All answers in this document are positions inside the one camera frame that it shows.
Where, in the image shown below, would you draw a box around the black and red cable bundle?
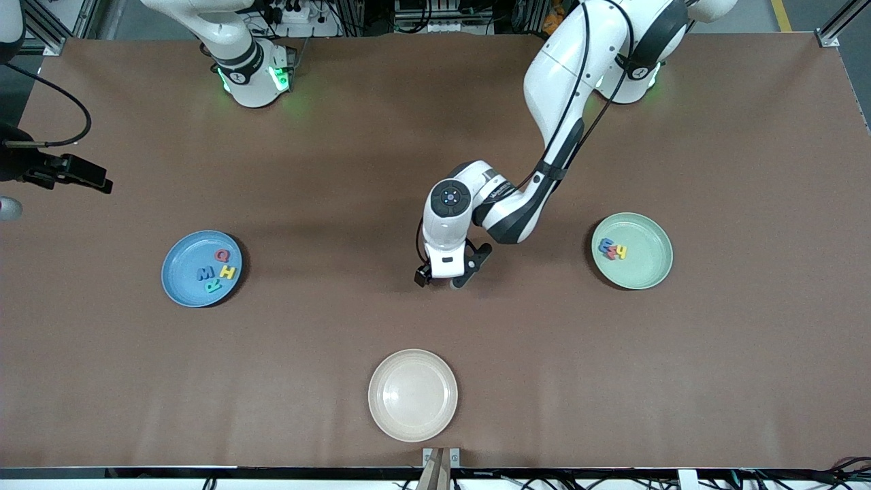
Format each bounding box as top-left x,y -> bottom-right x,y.
701,455 -> 871,490

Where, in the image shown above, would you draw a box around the green plate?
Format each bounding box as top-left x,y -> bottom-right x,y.
591,212 -> 674,291

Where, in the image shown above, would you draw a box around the beige plate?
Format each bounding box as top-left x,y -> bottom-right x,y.
367,349 -> 459,443

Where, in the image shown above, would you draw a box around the blue plate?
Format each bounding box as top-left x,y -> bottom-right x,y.
161,230 -> 244,308

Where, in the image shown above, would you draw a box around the orange packaged items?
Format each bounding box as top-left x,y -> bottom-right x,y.
542,0 -> 579,36

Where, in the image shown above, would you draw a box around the brown table cover sheet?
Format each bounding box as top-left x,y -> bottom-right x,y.
0,33 -> 871,470

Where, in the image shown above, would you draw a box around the white socket strip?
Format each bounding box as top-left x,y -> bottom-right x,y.
395,0 -> 494,35

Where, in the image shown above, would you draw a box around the aluminium frame profile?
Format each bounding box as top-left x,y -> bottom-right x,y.
24,0 -> 93,56
819,0 -> 871,48

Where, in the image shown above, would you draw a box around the white power strip with plugs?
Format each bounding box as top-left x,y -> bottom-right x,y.
262,0 -> 341,38

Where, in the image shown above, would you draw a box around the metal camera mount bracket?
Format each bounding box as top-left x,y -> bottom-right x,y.
416,447 -> 461,490

